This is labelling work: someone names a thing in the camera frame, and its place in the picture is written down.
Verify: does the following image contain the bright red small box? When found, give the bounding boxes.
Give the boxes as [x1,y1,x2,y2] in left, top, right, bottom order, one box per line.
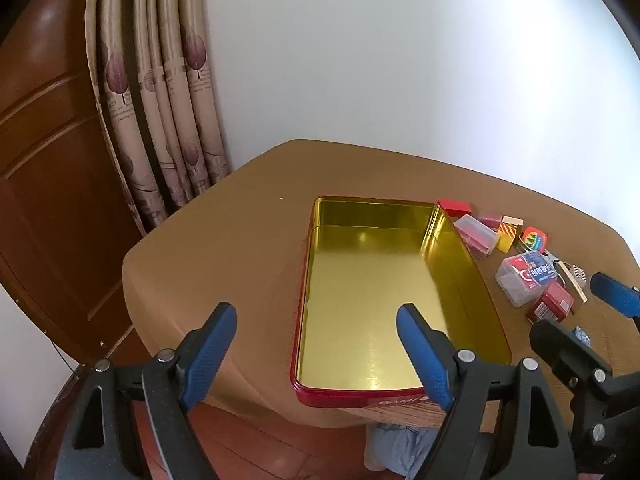
[437,199,473,218]

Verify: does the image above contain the clear plastic box red contents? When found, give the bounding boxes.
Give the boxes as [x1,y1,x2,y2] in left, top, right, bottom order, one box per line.
[452,214,499,260]

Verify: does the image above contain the person's jeans leg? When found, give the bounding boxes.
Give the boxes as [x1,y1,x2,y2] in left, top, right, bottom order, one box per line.
[364,422,453,480]

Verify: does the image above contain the dark red small box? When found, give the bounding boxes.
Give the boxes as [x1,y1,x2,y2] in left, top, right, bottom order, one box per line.
[526,281,575,325]

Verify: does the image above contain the clear box blue red label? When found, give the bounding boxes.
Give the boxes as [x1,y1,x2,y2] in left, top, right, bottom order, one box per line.
[495,250,560,307]

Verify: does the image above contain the red tin box gold inside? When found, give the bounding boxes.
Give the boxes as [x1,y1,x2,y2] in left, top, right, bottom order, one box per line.
[290,196,513,408]

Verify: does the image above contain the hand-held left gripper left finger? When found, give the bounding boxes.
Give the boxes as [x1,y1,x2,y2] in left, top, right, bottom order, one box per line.
[54,302,238,480]

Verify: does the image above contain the yellow red striped cube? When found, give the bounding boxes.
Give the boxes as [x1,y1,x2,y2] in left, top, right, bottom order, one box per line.
[496,222,522,253]

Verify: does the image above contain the pink lip gloss gold cap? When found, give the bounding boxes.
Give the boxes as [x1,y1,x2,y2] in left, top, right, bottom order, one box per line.
[479,214,524,228]

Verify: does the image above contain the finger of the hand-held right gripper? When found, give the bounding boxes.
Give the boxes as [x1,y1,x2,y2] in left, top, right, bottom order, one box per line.
[530,319,613,401]
[590,272,640,318]

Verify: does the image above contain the brown wooden door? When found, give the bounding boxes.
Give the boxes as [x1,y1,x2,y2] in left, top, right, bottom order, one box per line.
[0,0,151,361]

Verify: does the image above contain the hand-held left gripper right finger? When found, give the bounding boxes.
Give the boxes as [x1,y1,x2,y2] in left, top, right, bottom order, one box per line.
[396,303,578,480]

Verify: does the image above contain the beige leaf print curtain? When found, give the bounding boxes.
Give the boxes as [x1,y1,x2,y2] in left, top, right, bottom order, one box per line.
[85,0,233,236]

